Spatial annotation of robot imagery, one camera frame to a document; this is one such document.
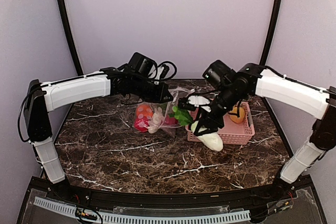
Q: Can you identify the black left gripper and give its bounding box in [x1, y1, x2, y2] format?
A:
[131, 76, 173, 103]

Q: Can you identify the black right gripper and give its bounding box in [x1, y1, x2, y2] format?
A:
[194, 83, 245, 135]

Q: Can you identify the white toy radish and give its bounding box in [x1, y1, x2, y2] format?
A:
[170, 106, 224, 152]

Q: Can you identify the yellow toy pear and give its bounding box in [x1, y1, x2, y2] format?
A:
[228, 106, 246, 124]

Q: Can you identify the orange toy fruit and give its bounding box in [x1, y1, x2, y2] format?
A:
[136, 104, 153, 120]

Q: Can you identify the red toy pomegranate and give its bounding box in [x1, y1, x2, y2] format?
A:
[164, 115, 179, 126]

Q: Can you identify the clear zip top bag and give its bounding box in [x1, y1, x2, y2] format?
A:
[133, 87, 195, 137]

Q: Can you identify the red toy apple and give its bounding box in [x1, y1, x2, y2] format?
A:
[134, 118, 149, 132]

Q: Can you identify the white toy cabbage with leaves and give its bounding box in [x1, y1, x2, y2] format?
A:
[148, 107, 165, 134]

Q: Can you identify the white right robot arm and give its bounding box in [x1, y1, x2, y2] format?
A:
[192, 60, 335, 200]

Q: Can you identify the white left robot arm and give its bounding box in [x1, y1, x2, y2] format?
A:
[21, 67, 173, 201]

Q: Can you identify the pink perforated plastic basket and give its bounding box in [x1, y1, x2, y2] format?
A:
[185, 102, 255, 151]

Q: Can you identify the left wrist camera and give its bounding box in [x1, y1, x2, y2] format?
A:
[128, 52, 156, 76]

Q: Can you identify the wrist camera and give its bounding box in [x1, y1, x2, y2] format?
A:
[128, 52, 156, 76]
[202, 60, 236, 89]

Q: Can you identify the black corner frame post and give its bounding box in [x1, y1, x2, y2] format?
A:
[57, 0, 83, 76]

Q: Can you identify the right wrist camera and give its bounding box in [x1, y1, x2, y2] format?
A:
[202, 60, 236, 89]

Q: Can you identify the white slotted cable duct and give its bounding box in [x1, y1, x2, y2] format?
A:
[33, 196, 251, 223]

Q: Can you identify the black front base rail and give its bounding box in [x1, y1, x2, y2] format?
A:
[17, 175, 327, 223]

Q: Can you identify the black right corner post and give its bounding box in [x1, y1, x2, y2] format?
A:
[259, 0, 281, 65]

